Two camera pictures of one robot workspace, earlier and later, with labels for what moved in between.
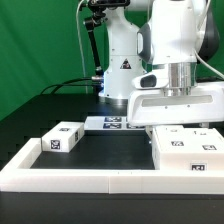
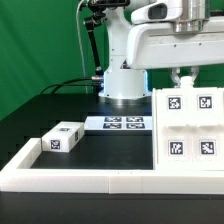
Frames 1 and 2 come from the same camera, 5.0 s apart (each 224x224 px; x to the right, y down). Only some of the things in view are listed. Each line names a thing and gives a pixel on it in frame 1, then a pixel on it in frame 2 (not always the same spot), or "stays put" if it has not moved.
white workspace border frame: [18, 177] stays put
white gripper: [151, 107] → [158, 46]
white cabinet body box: [177, 148] stays put
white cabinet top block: [63, 137] stays put
